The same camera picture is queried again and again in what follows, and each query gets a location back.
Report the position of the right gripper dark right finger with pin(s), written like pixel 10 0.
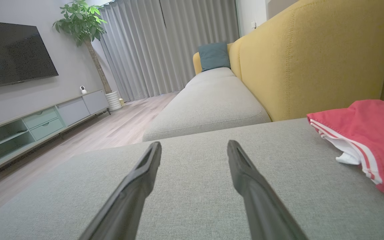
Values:
pixel 260 203

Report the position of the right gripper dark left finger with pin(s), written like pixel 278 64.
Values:
pixel 132 200

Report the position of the red jersey white sleeves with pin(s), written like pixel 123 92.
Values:
pixel 375 133

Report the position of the large grey sofa ottoman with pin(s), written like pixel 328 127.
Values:
pixel 195 200

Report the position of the white ribbed plant pot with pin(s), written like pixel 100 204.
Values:
pixel 113 101

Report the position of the grey sofa seat cushion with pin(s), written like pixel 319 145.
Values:
pixel 212 75
pixel 208 110

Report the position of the pale green television cabinet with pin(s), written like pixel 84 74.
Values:
pixel 45 121

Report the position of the grey pleated curtain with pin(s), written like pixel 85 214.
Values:
pixel 198 23
pixel 132 50

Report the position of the teal throw pillow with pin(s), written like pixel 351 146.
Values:
pixel 213 56

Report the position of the green leafy indoor tree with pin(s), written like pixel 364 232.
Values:
pixel 80 23

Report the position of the black flat screen television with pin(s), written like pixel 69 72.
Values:
pixel 12 56

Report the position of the small white security camera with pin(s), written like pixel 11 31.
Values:
pixel 83 90

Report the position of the white wall switch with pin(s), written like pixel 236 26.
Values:
pixel 253 25

